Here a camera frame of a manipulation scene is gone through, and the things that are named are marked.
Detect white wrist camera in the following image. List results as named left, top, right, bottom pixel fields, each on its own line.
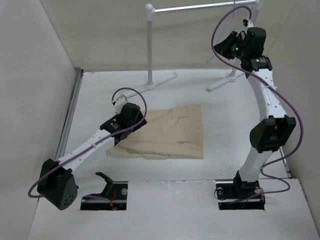
left=242, top=19, right=254, bottom=29
left=111, top=94, right=128, bottom=110

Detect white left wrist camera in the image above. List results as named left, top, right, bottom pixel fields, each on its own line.
left=111, top=94, right=128, bottom=110

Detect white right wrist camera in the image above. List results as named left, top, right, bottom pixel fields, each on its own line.
left=242, top=19, right=254, bottom=29

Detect beige trousers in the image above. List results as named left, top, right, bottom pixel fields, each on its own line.
left=106, top=104, right=204, bottom=160

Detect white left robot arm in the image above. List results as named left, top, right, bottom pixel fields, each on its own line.
left=36, top=102, right=147, bottom=211

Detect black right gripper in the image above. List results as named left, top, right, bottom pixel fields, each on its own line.
left=212, top=31, right=249, bottom=61

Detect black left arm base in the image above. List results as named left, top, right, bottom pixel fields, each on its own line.
left=80, top=172, right=129, bottom=211

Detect light blue clothes hanger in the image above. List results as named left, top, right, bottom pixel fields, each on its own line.
left=205, top=0, right=250, bottom=64

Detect white clothes rack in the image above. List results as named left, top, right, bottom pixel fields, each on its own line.
left=123, top=0, right=263, bottom=98

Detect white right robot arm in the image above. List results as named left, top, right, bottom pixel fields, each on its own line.
left=214, top=26, right=297, bottom=199

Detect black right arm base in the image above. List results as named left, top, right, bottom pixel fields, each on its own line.
left=214, top=173, right=266, bottom=211

